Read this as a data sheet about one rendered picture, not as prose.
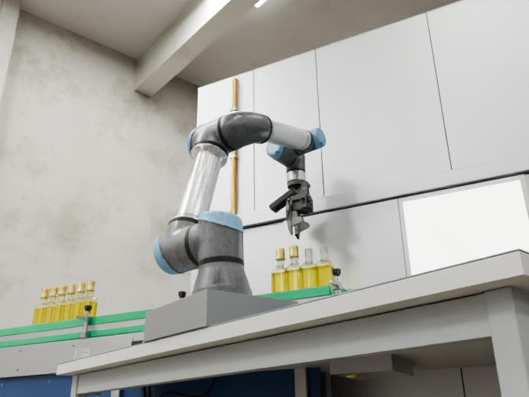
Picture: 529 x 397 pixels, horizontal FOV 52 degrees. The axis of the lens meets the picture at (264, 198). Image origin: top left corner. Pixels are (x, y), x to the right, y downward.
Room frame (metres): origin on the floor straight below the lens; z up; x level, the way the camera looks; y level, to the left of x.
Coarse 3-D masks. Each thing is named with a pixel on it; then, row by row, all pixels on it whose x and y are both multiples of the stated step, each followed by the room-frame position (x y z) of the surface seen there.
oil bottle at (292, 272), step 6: (294, 264) 1.91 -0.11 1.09; (288, 270) 1.91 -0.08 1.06; (294, 270) 1.90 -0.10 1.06; (288, 276) 1.91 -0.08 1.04; (294, 276) 1.90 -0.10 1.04; (288, 282) 1.91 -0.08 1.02; (294, 282) 1.90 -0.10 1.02; (300, 282) 1.90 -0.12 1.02; (288, 288) 1.91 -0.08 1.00; (294, 288) 1.90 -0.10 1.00; (300, 288) 1.90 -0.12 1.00
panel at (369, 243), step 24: (432, 192) 1.81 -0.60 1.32; (312, 216) 2.03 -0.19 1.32; (336, 216) 1.98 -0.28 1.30; (360, 216) 1.94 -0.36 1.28; (384, 216) 1.90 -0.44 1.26; (528, 216) 1.68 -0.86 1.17; (288, 240) 2.08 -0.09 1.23; (312, 240) 2.03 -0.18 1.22; (336, 240) 1.99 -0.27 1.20; (360, 240) 1.94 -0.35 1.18; (384, 240) 1.90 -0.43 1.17; (288, 264) 2.08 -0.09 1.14; (336, 264) 1.99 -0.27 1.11; (360, 264) 1.95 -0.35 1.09; (384, 264) 1.90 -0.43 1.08; (408, 264) 1.87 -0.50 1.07
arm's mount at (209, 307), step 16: (176, 304) 1.31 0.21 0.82; (192, 304) 1.25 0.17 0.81; (208, 304) 1.21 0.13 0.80; (224, 304) 1.24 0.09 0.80; (240, 304) 1.27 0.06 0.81; (256, 304) 1.30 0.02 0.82; (272, 304) 1.34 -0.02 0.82; (288, 304) 1.37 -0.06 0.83; (160, 320) 1.37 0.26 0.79; (176, 320) 1.31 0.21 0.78; (192, 320) 1.25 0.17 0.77; (208, 320) 1.21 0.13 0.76; (224, 320) 1.24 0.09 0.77; (144, 336) 1.42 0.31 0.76; (160, 336) 1.36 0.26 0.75
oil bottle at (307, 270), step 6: (306, 264) 1.88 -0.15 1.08; (312, 264) 1.87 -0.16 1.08; (300, 270) 1.89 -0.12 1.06; (306, 270) 1.88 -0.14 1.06; (312, 270) 1.87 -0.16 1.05; (300, 276) 1.90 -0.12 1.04; (306, 276) 1.88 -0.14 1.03; (312, 276) 1.87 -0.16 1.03; (306, 282) 1.88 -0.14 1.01; (312, 282) 1.87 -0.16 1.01
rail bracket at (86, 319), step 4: (84, 308) 2.18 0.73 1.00; (88, 308) 2.18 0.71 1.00; (88, 312) 2.19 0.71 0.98; (76, 316) 2.14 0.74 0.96; (80, 316) 2.16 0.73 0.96; (84, 316) 2.18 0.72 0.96; (88, 316) 2.18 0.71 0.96; (84, 320) 2.18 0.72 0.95; (88, 320) 2.18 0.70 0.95; (84, 324) 2.19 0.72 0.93; (84, 328) 2.19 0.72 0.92; (84, 332) 2.18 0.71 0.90; (80, 336) 2.19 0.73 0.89; (84, 336) 2.18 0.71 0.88; (88, 336) 2.19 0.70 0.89
